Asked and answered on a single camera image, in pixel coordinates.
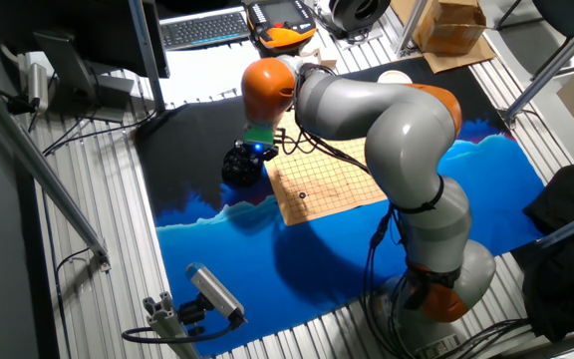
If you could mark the orange black teach pendant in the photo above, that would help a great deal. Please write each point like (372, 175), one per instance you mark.
(282, 25)

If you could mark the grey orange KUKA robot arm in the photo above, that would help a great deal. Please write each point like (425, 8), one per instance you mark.
(396, 139)

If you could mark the tan Go board sheet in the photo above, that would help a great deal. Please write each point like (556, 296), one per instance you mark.
(327, 184)

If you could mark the aluminium frame post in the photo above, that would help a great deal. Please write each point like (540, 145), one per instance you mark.
(411, 25)
(147, 55)

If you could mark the green flange adapter plate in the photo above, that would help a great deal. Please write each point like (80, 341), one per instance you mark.
(258, 134)

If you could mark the black jacket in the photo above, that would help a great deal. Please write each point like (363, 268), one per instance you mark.
(566, 259)

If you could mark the white bowl of white stones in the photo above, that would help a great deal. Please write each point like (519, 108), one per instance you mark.
(394, 77)

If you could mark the small pale wooden block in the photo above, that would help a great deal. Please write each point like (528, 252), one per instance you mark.
(309, 50)

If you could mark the black round spool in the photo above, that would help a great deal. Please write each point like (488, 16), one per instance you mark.
(359, 12)

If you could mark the black bowl of black stones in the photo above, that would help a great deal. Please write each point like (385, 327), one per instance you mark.
(241, 172)

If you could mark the blue and black landscape mat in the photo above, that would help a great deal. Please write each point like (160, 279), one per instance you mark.
(292, 269)

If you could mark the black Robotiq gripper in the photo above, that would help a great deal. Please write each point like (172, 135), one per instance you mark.
(249, 152)

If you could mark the black computer keyboard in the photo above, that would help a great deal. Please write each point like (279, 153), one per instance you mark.
(202, 30)

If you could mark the silver exterior camera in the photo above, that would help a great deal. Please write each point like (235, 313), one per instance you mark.
(214, 291)

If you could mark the grey monitor stand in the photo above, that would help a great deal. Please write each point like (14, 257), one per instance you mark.
(78, 80)

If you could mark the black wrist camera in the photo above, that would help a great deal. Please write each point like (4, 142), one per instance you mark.
(269, 152)

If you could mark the large pale wooden block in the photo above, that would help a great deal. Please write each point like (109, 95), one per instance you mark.
(326, 64)

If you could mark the dark office chair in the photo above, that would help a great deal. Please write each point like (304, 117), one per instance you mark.
(561, 12)

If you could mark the aluminium frame beam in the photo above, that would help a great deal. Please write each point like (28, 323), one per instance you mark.
(38, 164)
(571, 227)
(551, 65)

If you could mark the black computer monitor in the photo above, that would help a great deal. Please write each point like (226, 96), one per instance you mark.
(68, 30)

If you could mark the brown cardboard box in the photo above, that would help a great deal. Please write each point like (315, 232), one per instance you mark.
(449, 25)

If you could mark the silver cylindrical device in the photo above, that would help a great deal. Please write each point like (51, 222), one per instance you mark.
(38, 87)

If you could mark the short aluminium camera mount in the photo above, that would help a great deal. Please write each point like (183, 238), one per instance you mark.
(167, 324)

